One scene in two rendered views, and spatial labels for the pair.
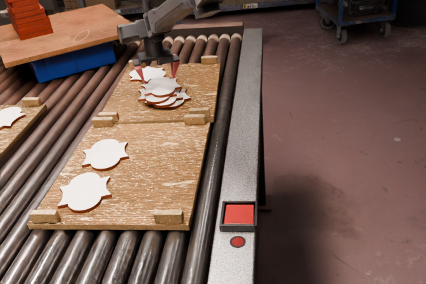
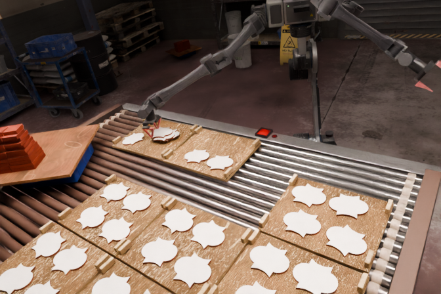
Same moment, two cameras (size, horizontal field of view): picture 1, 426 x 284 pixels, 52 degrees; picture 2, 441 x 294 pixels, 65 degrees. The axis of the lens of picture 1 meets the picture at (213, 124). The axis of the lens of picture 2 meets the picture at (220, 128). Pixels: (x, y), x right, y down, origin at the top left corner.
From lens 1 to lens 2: 157 cm
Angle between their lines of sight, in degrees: 51
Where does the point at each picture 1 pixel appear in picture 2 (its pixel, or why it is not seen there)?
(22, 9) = (29, 147)
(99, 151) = (193, 157)
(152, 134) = (193, 143)
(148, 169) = (220, 146)
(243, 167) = (237, 128)
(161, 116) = (181, 140)
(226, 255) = (278, 139)
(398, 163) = not seen: hidden behind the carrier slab
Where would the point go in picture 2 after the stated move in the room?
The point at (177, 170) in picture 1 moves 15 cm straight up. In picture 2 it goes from (227, 140) to (223, 116)
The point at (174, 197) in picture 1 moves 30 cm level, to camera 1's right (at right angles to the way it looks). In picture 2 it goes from (243, 142) to (262, 115)
